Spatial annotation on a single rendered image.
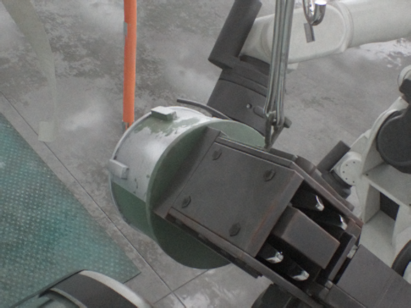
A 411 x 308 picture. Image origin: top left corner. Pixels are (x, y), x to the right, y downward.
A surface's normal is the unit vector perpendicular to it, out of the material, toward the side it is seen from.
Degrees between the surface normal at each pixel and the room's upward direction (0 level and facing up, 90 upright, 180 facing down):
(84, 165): 0
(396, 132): 54
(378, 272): 65
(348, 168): 60
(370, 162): 90
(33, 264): 0
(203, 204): 43
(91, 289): 36
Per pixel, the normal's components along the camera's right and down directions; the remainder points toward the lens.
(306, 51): 0.33, 0.11
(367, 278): 0.50, 0.19
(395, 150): -0.63, -0.10
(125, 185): -0.87, 0.03
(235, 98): -0.26, -0.15
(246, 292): 0.00, -0.74
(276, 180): -0.68, -0.52
